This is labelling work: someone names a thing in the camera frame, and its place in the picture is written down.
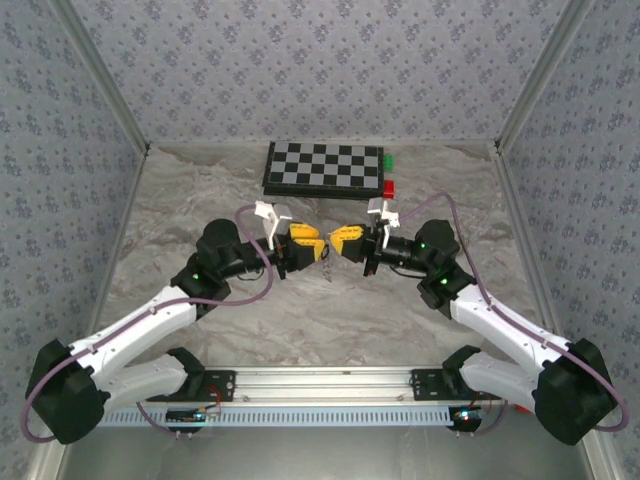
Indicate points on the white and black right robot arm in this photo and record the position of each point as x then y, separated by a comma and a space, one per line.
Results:
490, 315

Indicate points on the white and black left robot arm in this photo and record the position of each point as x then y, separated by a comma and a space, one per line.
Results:
150, 320

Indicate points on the red plastic block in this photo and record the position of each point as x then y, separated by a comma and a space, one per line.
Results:
389, 188

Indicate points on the black and grey chessboard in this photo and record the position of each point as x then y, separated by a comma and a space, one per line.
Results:
322, 165

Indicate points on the green plastic block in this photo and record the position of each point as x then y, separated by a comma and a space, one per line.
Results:
389, 162

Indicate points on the aluminium table edge profile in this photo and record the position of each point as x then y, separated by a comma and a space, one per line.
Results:
525, 235
122, 235

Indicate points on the left circuit board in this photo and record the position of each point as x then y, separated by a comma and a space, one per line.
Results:
185, 415

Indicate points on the circuit board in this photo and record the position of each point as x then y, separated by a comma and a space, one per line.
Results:
185, 415
465, 416

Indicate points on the right circuit board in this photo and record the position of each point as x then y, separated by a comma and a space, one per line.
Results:
465, 416

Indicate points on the small red object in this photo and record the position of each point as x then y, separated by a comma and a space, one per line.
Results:
523, 408

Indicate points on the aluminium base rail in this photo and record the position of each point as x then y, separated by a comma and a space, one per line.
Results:
320, 385

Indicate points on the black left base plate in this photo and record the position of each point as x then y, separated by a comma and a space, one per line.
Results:
220, 387

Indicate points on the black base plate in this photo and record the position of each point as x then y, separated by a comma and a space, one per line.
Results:
425, 385
220, 387

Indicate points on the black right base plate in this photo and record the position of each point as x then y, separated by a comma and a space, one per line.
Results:
425, 385

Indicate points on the aluminium corner post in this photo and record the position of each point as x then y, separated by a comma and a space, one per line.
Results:
545, 75
105, 80

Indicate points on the aluminium lower frame profile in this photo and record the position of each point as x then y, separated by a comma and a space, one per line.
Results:
50, 465
602, 462

